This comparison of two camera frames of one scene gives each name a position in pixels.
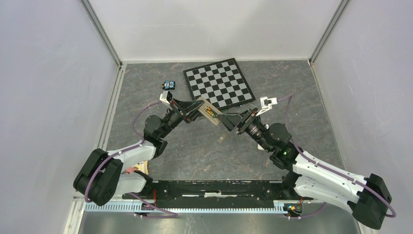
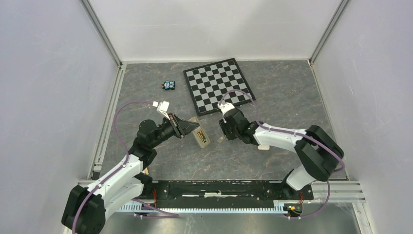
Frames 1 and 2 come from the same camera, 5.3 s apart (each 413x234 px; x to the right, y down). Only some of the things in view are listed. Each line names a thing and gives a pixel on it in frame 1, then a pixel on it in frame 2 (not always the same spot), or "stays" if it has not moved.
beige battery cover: (222, 138) stays
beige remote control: (209, 110) -> (199, 134)
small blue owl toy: (168, 85) stays
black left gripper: (190, 107) -> (181, 127)
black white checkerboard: (222, 83) stays
